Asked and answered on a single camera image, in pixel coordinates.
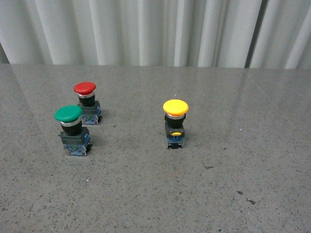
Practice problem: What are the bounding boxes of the red mushroom push button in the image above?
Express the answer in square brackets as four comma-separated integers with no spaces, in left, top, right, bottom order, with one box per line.
[73,82,102,125]

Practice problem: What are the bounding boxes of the white pleated curtain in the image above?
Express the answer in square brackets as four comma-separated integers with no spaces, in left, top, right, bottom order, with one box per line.
[0,0,311,69]

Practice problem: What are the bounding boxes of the yellow mushroom push button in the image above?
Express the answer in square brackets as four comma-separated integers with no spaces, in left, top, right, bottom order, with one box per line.
[163,99,189,149]

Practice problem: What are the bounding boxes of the green mushroom push button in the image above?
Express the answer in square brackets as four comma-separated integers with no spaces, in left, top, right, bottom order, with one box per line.
[54,105,92,156]

